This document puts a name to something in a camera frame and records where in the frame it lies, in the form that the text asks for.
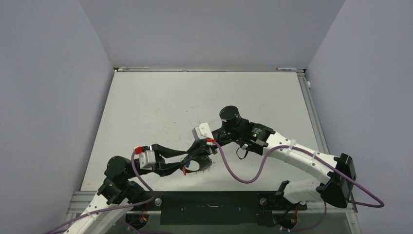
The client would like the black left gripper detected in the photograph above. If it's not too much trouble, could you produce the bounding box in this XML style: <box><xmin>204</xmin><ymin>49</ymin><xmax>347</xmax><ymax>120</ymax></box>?
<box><xmin>124</xmin><ymin>144</ymin><xmax>188</xmax><ymax>178</ymax></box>

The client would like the metal keyring plate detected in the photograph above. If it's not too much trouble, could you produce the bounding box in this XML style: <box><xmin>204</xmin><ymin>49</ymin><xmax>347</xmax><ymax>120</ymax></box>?
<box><xmin>185</xmin><ymin>156</ymin><xmax>213</xmax><ymax>174</ymax></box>

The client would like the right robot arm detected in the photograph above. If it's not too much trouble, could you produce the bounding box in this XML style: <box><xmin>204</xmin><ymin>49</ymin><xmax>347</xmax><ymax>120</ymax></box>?
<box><xmin>184</xmin><ymin>105</ymin><xmax>356</xmax><ymax>209</ymax></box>

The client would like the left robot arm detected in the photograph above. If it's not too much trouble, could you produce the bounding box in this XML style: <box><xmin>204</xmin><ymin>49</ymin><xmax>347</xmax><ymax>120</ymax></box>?
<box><xmin>64</xmin><ymin>144</ymin><xmax>186</xmax><ymax>234</ymax></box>

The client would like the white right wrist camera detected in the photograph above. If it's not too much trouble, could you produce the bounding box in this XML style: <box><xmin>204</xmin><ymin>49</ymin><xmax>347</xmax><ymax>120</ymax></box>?
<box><xmin>192</xmin><ymin>122</ymin><xmax>214</xmax><ymax>142</ymax></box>

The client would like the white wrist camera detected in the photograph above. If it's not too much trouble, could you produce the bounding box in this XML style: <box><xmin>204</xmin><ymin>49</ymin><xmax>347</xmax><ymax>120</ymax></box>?
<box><xmin>138</xmin><ymin>150</ymin><xmax>156</xmax><ymax>170</ymax></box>
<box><xmin>192</xmin><ymin>122</ymin><xmax>214</xmax><ymax>142</ymax></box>

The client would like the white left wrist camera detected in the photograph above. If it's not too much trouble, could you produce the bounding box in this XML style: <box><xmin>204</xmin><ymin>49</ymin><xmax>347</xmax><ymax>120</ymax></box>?
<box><xmin>138</xmin><ymin>150</ymin><xmax>156</xmax><ymax>170</ymax></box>

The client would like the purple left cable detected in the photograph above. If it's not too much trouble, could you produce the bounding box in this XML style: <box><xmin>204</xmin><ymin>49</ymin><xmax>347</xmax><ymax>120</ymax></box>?
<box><xmin>45</xmin><ymin>150</ymin><xmax>155</xmax><ymax>234</ymax></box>

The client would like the purple cable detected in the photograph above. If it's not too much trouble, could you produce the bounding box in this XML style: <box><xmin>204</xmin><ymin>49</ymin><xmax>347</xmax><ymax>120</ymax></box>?
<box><xmin>45</xmin><ymin>150</ymin><xmax>155</xmax><ymax>234</ymax></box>
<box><xmin>214</xmin><ymin>142</ymin><xmax>385</xmax><ymax>208</ymax></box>

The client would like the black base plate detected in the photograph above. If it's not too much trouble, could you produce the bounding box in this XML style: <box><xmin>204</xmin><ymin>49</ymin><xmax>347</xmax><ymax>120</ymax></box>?
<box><xmin>124</xmin><ymin>191</ymin><xmax>307</xmax><ymax>228</ymax></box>

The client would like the aluminium rail back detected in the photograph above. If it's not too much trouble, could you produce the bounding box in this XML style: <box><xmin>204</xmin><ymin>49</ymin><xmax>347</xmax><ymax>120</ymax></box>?
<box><xmin>113</xmin><ymin>67</ymin><xmax>305</xmax><ymax>73</ymax></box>

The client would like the aluminium rail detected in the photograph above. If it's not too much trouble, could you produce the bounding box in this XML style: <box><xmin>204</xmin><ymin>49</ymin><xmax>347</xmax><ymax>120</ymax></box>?
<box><xmin>113</xmin><ymin>67</ymin><xmax>305</xmax><ymax>73</ymax></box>
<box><xmin>297</xmin><ymin>72</ymin><xmax>330</xmax><ymax>154</ymax></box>

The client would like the aluminium rail right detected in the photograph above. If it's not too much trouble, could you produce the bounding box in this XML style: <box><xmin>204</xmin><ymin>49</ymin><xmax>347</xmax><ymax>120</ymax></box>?
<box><xmin>297</xmin><ymin>72</ymin><xmax>330</xmax><ymax>154</ymax></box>

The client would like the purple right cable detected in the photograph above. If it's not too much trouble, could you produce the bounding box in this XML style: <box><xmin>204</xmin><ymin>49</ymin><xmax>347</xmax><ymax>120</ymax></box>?
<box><xmin>214</xmin><ymin>142</ymin><xmax>385</xmax><ymax>208</ymax></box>

